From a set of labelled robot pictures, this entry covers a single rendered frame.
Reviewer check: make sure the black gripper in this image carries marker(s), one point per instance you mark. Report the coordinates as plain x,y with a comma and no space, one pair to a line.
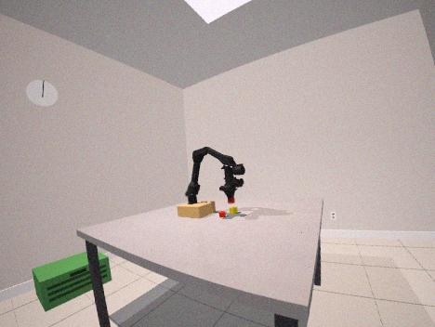
228,188

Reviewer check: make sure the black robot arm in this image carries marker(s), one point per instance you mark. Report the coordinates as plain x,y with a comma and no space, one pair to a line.
197,156

